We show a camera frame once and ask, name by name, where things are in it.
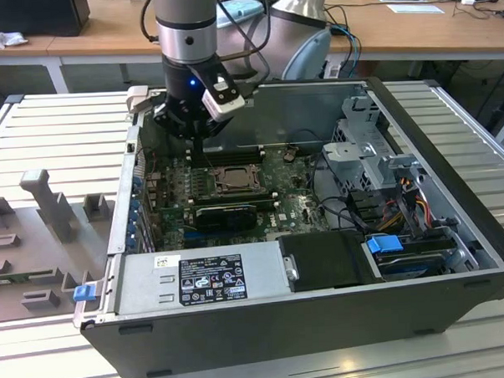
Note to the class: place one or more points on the wooden desk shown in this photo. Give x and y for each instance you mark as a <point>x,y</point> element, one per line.
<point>103,32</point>

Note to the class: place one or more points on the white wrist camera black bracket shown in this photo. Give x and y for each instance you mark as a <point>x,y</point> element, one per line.
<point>225,104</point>

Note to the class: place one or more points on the black box on desk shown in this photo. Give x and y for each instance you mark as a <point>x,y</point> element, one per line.
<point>31,16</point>

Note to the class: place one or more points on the hard disk drive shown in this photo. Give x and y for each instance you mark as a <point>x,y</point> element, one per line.
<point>410,266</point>

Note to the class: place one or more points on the CPU socket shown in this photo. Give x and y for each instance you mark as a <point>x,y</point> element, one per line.
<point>235,190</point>

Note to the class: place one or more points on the grey metal drive cage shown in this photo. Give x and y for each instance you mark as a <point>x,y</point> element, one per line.
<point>359,163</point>

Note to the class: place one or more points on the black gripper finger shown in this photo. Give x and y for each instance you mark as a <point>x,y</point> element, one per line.
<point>165,117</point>
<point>218,125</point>

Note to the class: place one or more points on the crumpled white paper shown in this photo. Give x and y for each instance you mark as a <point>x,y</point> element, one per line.
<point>5,37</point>

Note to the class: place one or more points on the black open PC case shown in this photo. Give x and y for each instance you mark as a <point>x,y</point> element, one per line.
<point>283,338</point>

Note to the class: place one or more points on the silver square CPU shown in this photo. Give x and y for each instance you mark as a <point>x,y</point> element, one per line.
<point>237,176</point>

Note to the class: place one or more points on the blue plastic latch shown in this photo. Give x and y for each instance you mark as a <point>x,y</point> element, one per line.
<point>83,294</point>

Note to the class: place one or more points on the small white adapter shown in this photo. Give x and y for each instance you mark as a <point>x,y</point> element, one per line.
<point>468,0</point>

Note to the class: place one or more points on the grey power supply unit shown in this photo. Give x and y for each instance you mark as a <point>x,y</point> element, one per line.
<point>139,286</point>

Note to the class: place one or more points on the black graphics card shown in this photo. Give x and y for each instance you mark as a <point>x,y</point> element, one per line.
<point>224,218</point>

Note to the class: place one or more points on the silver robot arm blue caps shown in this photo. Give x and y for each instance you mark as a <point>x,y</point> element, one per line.
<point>186,16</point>

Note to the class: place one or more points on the grey parts rack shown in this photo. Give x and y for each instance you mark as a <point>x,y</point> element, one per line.
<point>37,248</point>

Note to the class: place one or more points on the green motherboard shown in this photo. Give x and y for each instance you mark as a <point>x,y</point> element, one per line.
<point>294,204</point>

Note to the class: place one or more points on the blue disk carrier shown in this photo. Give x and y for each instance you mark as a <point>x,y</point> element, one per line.
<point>384,245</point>

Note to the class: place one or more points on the black plastic shroud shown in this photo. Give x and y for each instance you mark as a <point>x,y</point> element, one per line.
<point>326,259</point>

